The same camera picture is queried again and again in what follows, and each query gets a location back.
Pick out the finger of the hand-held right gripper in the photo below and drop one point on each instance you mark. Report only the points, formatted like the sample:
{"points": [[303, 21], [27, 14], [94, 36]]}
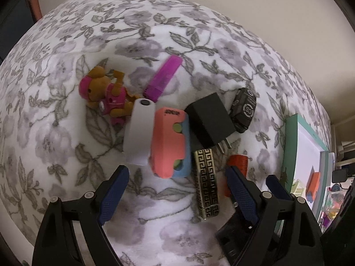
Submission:
{"points": [[228, 235], [277, 187]]}

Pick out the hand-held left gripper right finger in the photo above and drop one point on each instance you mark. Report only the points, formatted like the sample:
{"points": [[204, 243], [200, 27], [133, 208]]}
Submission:
{"points": [[241, 194]]}

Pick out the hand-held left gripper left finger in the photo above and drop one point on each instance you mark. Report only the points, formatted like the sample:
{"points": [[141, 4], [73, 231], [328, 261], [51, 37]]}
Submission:
{"points": [[113, 194]]}

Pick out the red white small bottle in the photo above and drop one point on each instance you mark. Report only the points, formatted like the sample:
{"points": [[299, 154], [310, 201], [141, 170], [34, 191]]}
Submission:
{"points": [[238, 166]]}

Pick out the orange blue rubber case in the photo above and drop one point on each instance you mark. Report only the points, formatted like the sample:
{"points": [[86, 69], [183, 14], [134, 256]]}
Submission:
{"points": [[314, 184]]}

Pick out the teal shallow cardboard tray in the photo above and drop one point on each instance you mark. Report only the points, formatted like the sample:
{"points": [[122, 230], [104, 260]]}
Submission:
{"points": [[305, 144]]}

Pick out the gold patterned lighter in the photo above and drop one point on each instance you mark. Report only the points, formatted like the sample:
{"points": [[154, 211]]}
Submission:
{"points": [[206, 183]]}

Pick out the pile of colourful trinkets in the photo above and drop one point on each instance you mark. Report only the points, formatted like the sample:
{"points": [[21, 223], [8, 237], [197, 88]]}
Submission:
{"points": [[331, 205]]}

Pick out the floral grey white blanket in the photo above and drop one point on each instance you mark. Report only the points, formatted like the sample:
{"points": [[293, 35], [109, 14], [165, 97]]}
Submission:
{"points": [[69, 158]]}

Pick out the white rectangular device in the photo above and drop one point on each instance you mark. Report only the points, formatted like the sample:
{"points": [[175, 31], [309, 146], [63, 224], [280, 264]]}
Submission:
{"points": [[138, 133]]}

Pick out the black plug adapter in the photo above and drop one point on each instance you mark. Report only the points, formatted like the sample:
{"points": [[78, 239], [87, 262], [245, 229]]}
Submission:
{"points": [[210, 122]]}

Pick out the white shelf unit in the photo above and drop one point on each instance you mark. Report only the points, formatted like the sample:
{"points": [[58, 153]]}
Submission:
{"points": [[344, 144]]}

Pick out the black car key fob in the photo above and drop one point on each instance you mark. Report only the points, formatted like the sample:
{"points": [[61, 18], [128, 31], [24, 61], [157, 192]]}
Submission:
{"points": [[244, 108]]}

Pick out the brown pink bear figure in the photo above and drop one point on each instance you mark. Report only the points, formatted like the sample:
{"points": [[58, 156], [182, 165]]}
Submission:
{"points": [[99, 88]]}

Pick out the black wall charger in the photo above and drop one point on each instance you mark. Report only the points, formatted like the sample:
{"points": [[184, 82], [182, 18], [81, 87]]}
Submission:
{"points": [[340, 175]]}

